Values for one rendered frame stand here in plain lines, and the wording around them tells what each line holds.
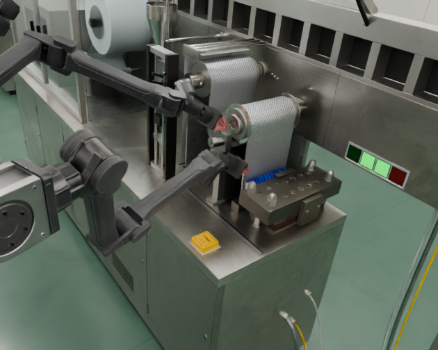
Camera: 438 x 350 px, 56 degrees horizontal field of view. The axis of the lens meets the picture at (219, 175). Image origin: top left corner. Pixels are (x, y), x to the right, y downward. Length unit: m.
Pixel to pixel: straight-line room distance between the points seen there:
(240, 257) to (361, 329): 1.29
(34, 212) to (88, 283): 1.92
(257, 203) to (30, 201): 0.94
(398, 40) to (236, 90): 0.62
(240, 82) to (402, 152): 0.67
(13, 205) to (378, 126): 1.19
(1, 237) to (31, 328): 1.79
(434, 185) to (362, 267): 1.56
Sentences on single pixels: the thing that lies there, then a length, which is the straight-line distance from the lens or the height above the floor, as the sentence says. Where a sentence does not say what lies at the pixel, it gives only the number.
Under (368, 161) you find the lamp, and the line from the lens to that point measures 1.57.
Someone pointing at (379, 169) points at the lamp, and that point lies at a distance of 1.56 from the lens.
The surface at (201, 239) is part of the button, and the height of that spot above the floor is 0.92.
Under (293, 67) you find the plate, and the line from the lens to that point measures 1.73.
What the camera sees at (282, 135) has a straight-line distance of 1.63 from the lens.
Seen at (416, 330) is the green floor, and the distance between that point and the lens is 2.73.
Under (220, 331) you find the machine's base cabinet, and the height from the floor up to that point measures 0.62.
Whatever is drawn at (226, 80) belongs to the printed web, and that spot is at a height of 1.34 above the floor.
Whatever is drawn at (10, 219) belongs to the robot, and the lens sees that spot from 0.71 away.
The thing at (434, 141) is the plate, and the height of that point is 1.35.
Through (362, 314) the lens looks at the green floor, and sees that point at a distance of 2.67.
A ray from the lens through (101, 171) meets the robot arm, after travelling 0.76.
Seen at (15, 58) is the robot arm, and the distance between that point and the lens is 1.34.
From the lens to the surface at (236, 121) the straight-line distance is 1.49.
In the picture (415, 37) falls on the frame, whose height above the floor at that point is 1.62.
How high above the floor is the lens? 1.87
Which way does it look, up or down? 31 degrees down
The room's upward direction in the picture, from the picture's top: 5 degrees clockwise
